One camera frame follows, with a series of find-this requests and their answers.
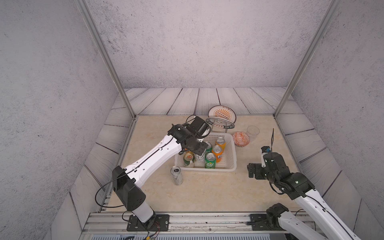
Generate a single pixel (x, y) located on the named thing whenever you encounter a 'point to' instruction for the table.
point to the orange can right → (220, 141)
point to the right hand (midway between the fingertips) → (257, 166)
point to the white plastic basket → (228, 162)
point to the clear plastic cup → (252, 131)
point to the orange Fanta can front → (217, 150)
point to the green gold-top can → (188, 156)
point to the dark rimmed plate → (220, 122)
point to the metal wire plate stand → (232, 120)
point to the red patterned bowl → (241, 139)
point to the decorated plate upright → (223, 111)
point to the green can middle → (209, 148)
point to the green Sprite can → (210, 160)
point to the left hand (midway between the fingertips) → (203, 148)
